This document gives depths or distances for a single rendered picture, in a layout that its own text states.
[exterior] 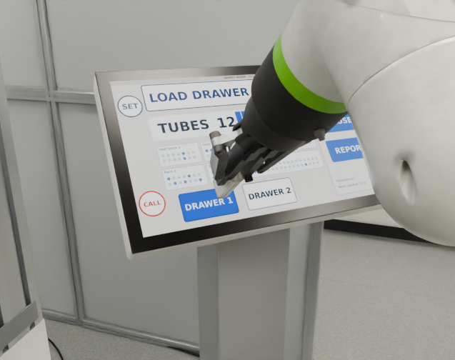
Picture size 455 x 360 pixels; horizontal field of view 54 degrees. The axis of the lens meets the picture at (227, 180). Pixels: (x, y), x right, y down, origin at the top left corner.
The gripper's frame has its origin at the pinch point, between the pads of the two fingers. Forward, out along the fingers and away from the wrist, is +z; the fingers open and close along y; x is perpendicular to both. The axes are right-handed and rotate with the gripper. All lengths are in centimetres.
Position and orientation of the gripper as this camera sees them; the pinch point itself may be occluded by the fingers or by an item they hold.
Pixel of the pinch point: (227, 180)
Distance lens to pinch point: 62.1
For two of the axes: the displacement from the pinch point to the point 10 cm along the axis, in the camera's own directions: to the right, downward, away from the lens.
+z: -3.2, 3.8, 8.7
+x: 2.7, 9.1, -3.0
